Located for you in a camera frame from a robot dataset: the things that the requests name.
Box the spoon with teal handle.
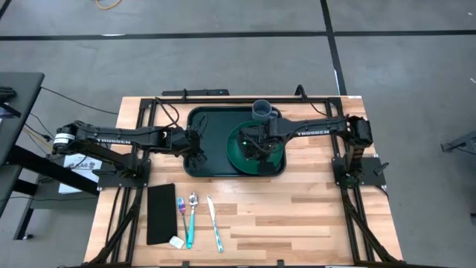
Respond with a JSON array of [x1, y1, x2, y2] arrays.
[[185, 191, 199, 249]]

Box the grey mug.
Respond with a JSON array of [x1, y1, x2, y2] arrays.
[[251, 99, 280, 123]]

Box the black floor cable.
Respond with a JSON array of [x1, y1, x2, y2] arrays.
[[39, 86, 120, 115]]

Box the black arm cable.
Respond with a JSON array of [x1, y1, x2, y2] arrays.
[[154, 97, 181, 130], [295, 84, 329, 117]]

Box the yellow floor cable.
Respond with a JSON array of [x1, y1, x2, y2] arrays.
[[94, 0, 123, 10]]

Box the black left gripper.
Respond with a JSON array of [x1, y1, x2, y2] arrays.
[[169, 114, 208, 169]]

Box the white paper sheet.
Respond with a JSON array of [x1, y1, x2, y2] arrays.
[[58, 153, 103, 194]]

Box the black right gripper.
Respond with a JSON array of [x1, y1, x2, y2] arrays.
[[237, 121, 286, 176]]

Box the green plate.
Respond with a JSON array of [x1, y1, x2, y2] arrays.
[[225, 119, 286, 176]]

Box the iridescent fork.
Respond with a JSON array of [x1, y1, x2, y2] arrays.
[[176, 196, 190, 243]]

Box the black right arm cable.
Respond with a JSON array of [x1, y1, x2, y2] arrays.
[[295, 84, 329, 117]]

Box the knife with teal patterned handle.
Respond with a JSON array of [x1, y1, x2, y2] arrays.
[[206, 194, 225, 254]]

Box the black desk leg beam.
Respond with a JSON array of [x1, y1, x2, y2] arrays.
[[7, 144, 100, 197]]

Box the black power strip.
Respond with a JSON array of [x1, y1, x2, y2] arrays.
[[161, 88, 231, 98]]

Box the black stand foot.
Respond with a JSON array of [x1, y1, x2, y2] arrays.
[[440, 130, 476, 153]]

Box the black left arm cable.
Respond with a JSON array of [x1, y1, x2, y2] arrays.
[[154, 97, 181, 130]]

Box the black serving tray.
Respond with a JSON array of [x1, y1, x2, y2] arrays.
[[183, 106, 287, 179]]

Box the black aluminium table frame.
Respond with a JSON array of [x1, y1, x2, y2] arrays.
[[87, 95, 402, 268]]

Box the dark bowl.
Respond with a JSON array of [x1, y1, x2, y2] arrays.
[[237, 128, 274, 164]]

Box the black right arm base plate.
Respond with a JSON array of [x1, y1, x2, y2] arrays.
[[332, 156, 387, 187]]

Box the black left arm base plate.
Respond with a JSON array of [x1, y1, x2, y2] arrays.
[[92, 159, 152, 189]]

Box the dark grey desk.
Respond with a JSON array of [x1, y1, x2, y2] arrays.
[[0, 72, 45, 217]]

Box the black cloth napkin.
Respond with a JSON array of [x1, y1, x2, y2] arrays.
[[146, 182, 179, 246]]

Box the yellow cable by desk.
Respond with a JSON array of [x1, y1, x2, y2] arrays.
[[22, 126, 54, 150]]

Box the black object on desk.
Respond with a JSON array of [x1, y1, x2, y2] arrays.
[[0, 86, 22, 118]]

